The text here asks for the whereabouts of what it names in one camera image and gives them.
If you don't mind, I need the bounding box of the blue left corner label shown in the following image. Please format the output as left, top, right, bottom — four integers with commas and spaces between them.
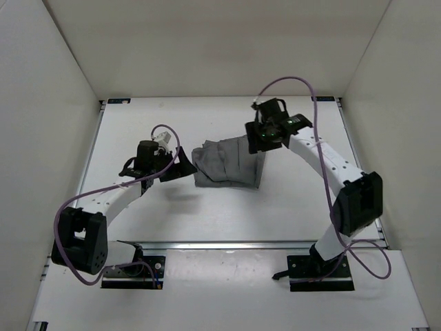
107, 98, 131, 104

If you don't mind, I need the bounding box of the blue right corner label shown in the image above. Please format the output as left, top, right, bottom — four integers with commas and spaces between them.
316, 96, 336, 102

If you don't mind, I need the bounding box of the blue corner label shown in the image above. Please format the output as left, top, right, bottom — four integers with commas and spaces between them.
107, 98, 131, 104
316, 96, 336, 102

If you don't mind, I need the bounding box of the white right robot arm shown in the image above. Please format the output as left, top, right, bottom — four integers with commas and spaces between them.
245, 98, 383, 276

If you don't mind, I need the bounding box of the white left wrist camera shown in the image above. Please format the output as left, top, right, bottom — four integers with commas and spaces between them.
152, 132, 172, 154

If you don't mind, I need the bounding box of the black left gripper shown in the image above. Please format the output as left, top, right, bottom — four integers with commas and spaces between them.
152, 145, 198, 182

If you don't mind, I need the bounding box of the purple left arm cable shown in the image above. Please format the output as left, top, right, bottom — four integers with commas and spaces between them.
54, 124, 181, 285

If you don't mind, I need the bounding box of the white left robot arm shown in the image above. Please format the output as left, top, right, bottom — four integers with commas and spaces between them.
57, 138, 197, 275

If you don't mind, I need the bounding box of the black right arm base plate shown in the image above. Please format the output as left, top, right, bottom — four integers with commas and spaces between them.
272, 255, 355, 292

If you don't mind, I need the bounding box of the grey pleated skirt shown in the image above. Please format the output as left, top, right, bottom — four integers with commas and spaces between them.
192, 135, 266, 189

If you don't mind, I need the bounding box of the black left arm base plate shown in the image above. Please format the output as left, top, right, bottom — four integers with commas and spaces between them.
101, 255, 166, 290

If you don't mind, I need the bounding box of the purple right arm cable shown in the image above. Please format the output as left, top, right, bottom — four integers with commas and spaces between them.
258, 76, 392, 283

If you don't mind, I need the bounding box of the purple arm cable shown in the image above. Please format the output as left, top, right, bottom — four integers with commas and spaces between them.
54, 124, 181, 285
258, 76, 392, 283

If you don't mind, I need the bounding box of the aluminium table rail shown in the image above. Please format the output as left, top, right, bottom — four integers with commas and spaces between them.
137, 239, 390, 252

